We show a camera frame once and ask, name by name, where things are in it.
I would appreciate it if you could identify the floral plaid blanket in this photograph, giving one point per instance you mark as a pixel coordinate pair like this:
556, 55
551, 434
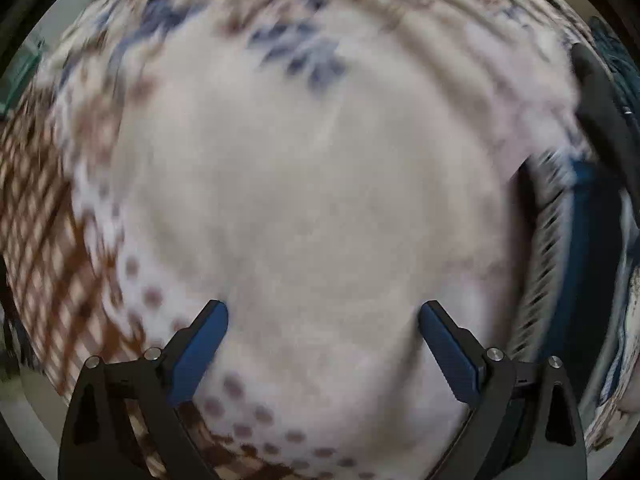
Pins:
310, 185

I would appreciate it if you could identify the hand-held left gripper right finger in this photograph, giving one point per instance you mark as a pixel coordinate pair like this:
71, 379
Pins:
450, 355

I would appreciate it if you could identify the teal plush comforter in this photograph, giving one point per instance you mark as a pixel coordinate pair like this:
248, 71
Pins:
612, 50

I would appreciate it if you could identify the striped knit sweater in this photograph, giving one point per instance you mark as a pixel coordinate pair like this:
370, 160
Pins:
580, 260

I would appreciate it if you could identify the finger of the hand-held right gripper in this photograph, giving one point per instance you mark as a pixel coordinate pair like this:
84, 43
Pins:
605, 110

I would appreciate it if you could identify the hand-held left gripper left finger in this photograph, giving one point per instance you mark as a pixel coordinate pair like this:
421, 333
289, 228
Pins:
200, 350

